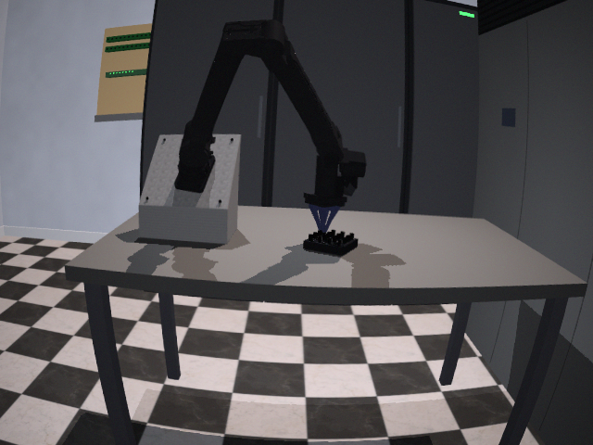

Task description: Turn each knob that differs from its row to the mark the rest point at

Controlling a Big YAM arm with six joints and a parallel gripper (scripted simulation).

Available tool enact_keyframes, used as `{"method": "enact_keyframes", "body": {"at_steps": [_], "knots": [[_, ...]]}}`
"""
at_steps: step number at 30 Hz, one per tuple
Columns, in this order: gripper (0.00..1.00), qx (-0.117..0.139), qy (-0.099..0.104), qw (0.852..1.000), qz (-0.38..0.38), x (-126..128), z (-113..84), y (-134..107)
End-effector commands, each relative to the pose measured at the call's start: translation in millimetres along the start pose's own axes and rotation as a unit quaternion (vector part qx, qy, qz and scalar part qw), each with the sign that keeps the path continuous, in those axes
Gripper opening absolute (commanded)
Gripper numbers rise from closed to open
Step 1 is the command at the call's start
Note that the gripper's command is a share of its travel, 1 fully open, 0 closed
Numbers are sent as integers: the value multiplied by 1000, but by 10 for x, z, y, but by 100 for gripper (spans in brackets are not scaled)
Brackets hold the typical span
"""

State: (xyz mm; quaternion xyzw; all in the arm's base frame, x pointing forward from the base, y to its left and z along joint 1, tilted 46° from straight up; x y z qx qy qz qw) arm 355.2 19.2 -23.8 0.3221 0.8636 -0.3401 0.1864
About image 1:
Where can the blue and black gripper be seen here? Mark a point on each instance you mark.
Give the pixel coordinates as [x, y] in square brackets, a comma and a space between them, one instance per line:
[323, 200]

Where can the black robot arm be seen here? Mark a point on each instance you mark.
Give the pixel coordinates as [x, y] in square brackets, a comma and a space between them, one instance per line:
[265, 39]

